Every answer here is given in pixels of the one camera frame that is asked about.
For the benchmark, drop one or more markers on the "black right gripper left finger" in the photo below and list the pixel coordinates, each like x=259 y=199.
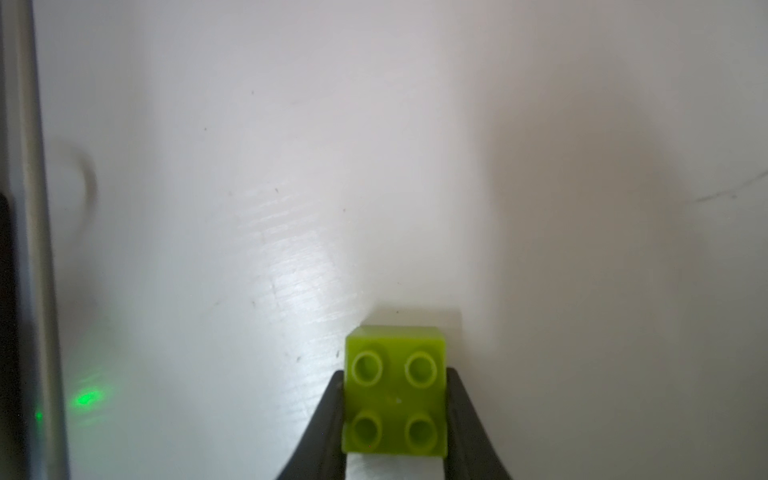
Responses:
x=319 y=454

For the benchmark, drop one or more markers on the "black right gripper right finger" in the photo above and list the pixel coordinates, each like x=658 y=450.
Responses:
x=470 y=453

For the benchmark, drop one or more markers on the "lime green small lego brick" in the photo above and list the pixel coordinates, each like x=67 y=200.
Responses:
x=395 y=381

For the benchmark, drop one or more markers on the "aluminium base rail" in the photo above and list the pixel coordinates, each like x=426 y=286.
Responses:
x=42 y=398

